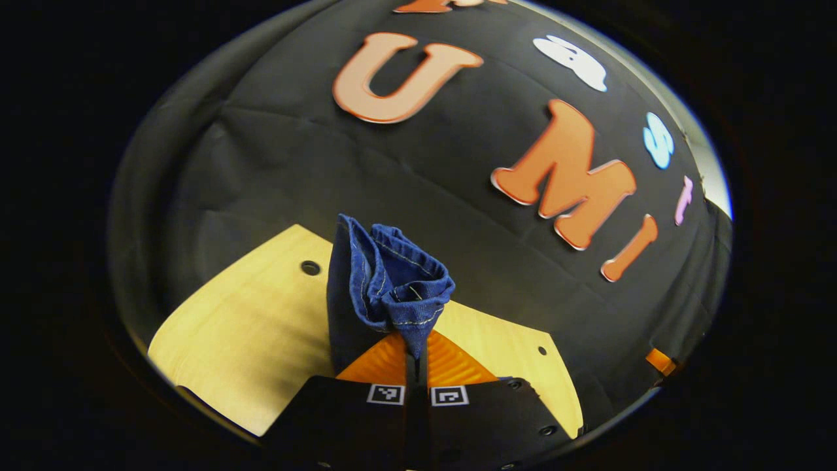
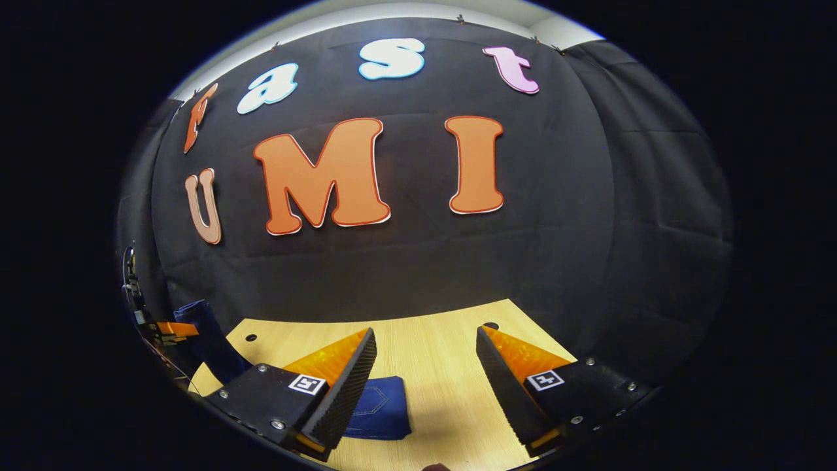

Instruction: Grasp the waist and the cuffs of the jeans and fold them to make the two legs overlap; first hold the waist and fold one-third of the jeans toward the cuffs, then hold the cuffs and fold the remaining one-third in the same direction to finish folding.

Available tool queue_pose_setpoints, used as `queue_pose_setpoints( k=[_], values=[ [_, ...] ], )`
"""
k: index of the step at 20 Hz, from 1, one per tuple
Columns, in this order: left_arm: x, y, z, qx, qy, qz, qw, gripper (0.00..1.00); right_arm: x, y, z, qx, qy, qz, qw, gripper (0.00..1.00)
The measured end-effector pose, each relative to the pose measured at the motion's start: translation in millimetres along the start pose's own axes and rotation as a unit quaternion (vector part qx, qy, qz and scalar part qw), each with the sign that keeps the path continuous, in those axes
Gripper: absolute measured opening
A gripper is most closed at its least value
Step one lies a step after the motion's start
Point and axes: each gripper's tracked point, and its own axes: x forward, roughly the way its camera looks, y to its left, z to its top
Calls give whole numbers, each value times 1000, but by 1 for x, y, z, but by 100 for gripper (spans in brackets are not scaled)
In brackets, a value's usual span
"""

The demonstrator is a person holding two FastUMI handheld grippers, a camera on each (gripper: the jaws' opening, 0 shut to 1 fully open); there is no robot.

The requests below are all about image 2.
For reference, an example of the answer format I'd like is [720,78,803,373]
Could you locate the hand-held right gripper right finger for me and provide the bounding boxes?
[475,324,655,459]

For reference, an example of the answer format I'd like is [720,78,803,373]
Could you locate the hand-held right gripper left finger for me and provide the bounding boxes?
[199,327,379,462]

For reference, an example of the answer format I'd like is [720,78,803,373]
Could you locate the blue denim jeans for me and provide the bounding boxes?
[172,299,413,441]

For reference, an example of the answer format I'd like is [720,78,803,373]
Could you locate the black backdrop cloth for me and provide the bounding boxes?
[116,16,733,380]

